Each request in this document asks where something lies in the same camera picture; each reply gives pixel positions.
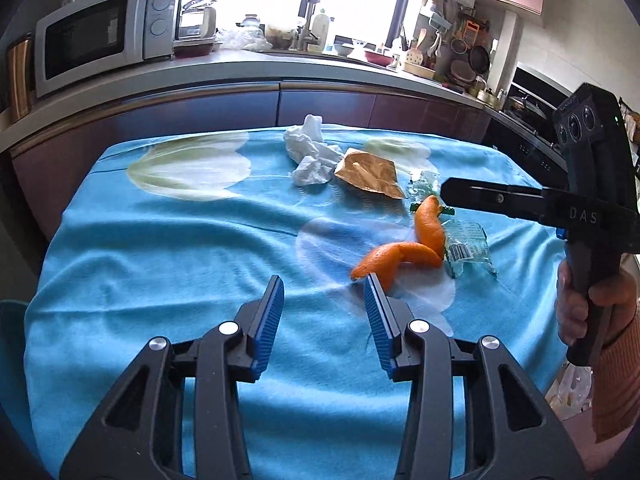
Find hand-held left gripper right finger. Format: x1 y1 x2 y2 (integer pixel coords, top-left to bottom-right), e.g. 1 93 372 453
363 272 588 480

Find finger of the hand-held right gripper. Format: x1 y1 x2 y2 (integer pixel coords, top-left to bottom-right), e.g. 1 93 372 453
440 176 547 222

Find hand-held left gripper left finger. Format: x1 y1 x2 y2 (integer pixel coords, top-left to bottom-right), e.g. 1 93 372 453
59 275 286 480

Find clear plastic wrapper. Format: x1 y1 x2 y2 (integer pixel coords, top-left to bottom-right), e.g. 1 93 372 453
406 170 499 280

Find orange peel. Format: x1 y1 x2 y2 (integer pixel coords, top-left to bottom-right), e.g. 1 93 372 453
350 195 446 294

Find gold foil wrapper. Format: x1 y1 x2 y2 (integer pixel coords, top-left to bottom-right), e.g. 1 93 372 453
334 148 405 201

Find person's right forearm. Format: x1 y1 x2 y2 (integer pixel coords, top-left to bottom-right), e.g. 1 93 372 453
590 310 640 444

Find person's right hand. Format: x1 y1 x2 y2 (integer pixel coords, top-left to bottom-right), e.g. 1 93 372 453
556 260 640 348

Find black cooker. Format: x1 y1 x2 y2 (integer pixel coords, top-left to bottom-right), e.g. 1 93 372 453
482 62 574 174

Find blue floral tablecloth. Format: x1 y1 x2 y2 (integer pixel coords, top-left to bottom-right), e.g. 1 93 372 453
22 125 571 480

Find black frying pan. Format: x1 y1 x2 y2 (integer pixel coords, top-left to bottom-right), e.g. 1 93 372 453
467 45 491 74

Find crumpled white tissue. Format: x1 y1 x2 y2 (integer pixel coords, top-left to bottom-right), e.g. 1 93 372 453
284 114 346 161
291 156 335 187

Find white plastic bag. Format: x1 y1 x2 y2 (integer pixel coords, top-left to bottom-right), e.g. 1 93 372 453
547 364 594 421

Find brown base cabinets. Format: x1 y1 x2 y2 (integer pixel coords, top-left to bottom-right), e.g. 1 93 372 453
10 82 494 241

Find white soap bottle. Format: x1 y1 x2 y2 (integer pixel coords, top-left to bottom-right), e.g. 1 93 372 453
307 8 335 54

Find light kitchen counter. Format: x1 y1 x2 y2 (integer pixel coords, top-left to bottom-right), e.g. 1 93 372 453
0 45 501 154

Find metal faucet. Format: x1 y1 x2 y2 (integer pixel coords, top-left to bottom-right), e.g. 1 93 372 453
297 0 326 52

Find clear plastic bag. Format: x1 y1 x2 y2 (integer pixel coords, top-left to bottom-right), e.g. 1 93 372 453
220 27 274 52

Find dark food container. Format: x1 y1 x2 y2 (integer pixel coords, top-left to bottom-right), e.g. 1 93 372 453
172 37 224 59

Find glass kettle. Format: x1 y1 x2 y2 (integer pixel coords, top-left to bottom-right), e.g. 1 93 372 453
177 0 220 41

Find white microwave oven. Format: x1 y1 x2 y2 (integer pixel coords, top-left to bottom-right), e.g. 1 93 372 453
34 0 182 100

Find copper travel tumbler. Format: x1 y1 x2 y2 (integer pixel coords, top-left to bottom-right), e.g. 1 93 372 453
5 32 37 124

